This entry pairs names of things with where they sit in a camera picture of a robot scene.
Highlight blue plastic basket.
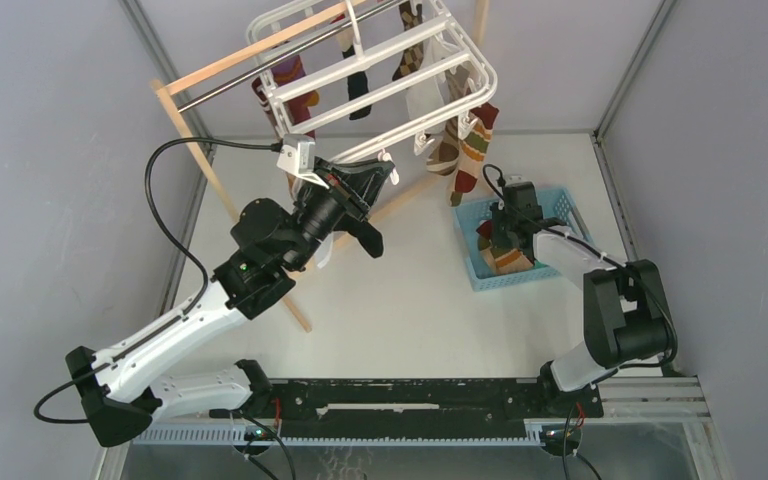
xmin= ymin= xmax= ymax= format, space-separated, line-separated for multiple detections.
xmin=453 ymin=186 xmax=592 ymax=292

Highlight white sock black stripes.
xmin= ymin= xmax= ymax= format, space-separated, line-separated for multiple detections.
xmin=313 ymin=234 xmax=334 ymax=269

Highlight dark argyle sock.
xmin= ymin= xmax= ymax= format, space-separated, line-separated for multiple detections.
xmin=391 ymin=1 xmax=424 ymax=82

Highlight maroon striped tan sock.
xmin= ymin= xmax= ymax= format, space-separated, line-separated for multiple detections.
xmin=251 ymin=77 xmax=281 ymax=138

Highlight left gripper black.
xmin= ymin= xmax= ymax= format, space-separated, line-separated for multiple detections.
xmin=283 ymin=157 xmax=392 ymax=272

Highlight navy sock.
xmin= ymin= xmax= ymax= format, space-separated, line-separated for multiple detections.
xmin=336 ymin=30 xmax=372 ymax=121

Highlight white plastic sock hanger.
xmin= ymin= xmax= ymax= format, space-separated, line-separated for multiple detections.
xmin=257 ymin=1 xmax=498 ymax=164

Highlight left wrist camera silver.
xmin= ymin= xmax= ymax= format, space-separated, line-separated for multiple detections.
xmin=276 ymin=134 xmax=329 ymax=189

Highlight left camera cable black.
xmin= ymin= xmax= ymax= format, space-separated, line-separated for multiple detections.
xmin=144 ymin=138 xmax=286 ymax=313

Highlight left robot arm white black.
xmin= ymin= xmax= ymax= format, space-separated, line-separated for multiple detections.
xmin=66 ymin=159 xmax=396 ymax=447

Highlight wooden drying rack frame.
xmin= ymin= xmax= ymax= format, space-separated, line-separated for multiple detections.
xmin=148 ymin=0 xmax=497 ymax=334

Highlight metal rack rod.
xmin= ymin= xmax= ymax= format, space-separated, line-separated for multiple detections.
xmin=177 ymin=0 xmax=402 ymax=113

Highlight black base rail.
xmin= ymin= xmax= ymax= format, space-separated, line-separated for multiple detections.
xmin=241 ymin=378 xmax=604 ymax=441

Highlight red cuff tan sock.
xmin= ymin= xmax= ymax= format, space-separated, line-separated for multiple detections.
xmin=271 ymin=56 xmax=321 ymax=140

